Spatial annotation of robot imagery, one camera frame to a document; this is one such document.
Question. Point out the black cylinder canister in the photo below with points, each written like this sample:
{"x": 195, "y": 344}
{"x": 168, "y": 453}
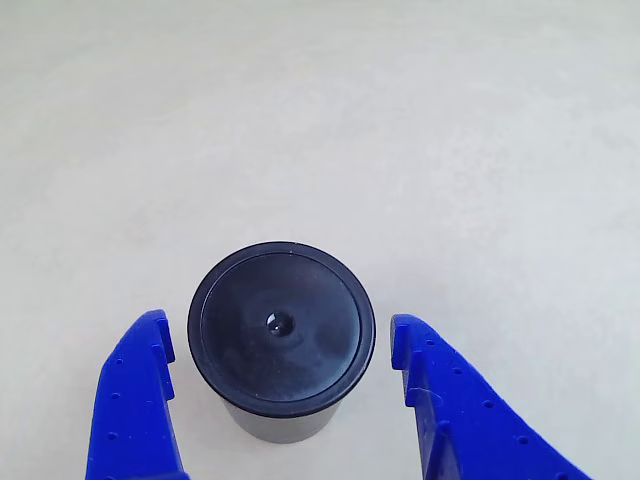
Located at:
{"x": 280, "y": 325}

